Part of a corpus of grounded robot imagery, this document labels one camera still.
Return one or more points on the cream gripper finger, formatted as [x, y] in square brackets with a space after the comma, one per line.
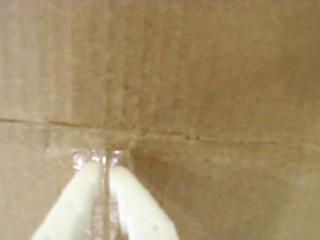
[72, 207]
[140, 210]

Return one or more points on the clear shiny packing tape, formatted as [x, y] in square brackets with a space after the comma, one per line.
[80, 158]

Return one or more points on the brown cardboard sheet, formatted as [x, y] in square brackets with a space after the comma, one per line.
[200, 75]

